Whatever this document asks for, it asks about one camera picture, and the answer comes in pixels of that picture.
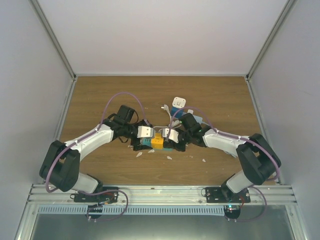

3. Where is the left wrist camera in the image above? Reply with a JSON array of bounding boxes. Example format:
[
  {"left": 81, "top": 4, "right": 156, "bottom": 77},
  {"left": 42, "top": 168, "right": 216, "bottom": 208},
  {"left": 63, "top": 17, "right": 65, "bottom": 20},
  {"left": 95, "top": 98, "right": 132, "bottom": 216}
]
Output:
[{"left": 137, "top": 126, "right": 155, "bottom": 139}]

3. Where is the blue cube adapter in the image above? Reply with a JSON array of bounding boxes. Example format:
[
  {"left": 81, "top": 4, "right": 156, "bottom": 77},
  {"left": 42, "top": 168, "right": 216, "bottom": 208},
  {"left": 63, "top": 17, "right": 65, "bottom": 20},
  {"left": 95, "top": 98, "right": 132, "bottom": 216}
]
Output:
[{"left": 170, "top": 106, "right": 184, "bottom": 119}]

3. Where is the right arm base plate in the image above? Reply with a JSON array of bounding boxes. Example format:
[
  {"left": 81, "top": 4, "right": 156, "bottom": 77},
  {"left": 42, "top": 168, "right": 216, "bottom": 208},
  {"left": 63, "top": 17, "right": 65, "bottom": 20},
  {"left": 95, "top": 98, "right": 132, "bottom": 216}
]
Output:
[{"left": 200, "top": 186, "right": 251, "bottom": 204}]

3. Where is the light blue power strip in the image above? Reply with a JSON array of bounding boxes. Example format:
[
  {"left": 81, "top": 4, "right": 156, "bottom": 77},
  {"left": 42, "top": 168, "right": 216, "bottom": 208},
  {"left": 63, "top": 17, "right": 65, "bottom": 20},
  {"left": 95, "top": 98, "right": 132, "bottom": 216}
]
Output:
[{"left": 191, "top": 114, "right": 203, "bottom": 124}]

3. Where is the yellow cube socket adapter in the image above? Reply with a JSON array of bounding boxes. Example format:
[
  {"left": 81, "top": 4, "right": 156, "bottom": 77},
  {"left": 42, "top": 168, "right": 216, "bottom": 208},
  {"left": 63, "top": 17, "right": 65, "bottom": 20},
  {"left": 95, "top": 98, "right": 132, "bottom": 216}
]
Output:
[{"left": 150, "top": 132, "right": 164, "bottom": 150}]

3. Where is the teal power strip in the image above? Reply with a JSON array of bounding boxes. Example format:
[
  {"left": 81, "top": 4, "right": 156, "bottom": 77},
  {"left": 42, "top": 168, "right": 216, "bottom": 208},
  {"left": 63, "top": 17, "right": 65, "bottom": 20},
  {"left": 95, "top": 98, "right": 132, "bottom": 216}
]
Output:
[{"left": 142, "top": 138, "right": 173, "bottom": 152}]

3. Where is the aluminium rail frame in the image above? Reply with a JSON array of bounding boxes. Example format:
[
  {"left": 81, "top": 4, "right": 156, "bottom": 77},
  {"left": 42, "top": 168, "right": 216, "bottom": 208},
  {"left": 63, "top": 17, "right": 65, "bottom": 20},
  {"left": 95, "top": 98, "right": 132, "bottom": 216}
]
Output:
[{"left": 13, "top": 0, "right": 308, "bottom": 240}]

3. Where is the white cube adapter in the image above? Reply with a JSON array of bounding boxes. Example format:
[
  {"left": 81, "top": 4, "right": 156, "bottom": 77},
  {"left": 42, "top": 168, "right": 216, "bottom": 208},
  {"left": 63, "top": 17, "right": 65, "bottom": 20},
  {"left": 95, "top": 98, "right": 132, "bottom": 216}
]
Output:
[{"left": 172, "top": 96, "right": 186, "bottom": 109}]

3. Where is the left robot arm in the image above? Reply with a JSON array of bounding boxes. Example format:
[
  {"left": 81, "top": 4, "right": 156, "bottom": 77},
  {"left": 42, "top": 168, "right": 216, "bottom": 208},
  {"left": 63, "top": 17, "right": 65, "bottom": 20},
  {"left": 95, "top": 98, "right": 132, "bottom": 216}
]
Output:
[{"left": 39, "top": 105, "right": 155, "bottom": 202}]

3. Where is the slotted cable duct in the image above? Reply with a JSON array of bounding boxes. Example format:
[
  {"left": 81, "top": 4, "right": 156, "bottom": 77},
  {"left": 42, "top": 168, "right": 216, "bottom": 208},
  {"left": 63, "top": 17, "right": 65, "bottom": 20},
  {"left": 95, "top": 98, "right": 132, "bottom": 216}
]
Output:
[{"left": 38, "top": 204, "right": 225, "bottom": 216}]

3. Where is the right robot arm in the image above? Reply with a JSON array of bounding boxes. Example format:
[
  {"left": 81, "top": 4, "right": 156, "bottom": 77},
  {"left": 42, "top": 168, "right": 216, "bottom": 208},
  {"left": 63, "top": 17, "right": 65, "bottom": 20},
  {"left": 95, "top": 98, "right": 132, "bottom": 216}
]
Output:
[{"left": 161, "top": 113, "right": 282, "bottom": 203}]

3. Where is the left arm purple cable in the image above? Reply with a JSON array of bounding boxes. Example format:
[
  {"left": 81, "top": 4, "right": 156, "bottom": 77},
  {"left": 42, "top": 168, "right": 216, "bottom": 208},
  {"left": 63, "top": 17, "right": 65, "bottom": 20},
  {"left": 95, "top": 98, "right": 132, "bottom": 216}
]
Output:
[{"left": 44, "top": 91, "right": 153, "bottom": 223}]

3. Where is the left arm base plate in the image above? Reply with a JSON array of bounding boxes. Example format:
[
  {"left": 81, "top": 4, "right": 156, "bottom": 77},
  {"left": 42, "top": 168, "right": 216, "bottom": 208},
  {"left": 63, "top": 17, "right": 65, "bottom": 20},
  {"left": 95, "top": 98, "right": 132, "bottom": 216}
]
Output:
[{"left": 70, "top": 186, "right": 119, "bottom": 204}]

